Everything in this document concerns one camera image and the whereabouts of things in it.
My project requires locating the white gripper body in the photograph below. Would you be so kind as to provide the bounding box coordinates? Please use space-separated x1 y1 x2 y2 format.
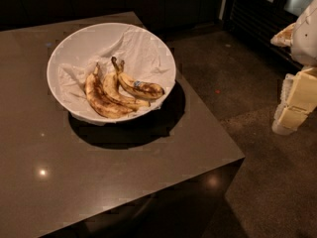
270 0 317 66

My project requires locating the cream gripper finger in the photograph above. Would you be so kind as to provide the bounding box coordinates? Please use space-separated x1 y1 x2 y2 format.
271 66 317 135

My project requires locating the banana with sticker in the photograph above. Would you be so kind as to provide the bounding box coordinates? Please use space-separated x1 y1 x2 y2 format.
111 57 164 100

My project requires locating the white round bowl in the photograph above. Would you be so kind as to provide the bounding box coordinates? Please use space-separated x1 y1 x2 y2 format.
46 22 177 124

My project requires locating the middle spotted banana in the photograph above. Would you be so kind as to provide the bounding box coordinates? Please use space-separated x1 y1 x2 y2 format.
102 71 151 111

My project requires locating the spotted banana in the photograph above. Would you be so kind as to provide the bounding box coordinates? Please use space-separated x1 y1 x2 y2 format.
84 65 133 119
102 71 151 111

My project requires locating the left spotted banana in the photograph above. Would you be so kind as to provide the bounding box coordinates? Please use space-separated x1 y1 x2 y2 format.
84 65 133 119

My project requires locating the white paper liner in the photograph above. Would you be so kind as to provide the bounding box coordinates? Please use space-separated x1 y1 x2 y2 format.
57 29 177 127

